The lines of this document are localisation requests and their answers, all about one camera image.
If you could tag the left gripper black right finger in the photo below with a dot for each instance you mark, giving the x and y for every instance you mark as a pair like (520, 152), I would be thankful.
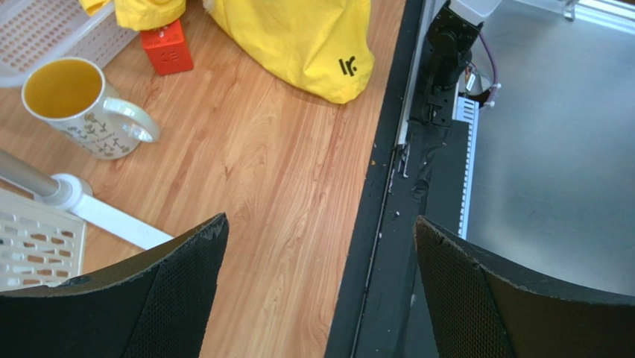
(484, 305)

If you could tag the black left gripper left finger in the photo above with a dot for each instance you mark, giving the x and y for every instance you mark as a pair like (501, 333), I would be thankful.
(154, 304)

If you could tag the yellow shorts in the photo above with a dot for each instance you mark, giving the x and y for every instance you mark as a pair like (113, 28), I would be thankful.
(317, 46)

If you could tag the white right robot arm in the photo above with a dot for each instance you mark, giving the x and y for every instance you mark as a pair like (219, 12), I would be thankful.
(451, 36)

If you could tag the white perforated file holder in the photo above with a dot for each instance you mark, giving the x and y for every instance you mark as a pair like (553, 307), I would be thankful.
(40, 245)

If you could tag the white clothes rack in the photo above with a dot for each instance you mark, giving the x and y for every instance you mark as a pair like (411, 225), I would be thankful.
(72, 194)

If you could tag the white mug with yellow interior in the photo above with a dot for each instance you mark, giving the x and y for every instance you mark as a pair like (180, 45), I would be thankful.
(72, 95)

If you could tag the red cube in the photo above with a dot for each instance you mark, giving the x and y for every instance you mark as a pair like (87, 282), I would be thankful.
(167, 49)

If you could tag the white perforated plastic basket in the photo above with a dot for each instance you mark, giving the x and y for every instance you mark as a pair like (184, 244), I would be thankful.
(36, 32)

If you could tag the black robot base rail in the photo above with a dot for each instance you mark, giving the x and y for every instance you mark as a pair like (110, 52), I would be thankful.
(416, 167)

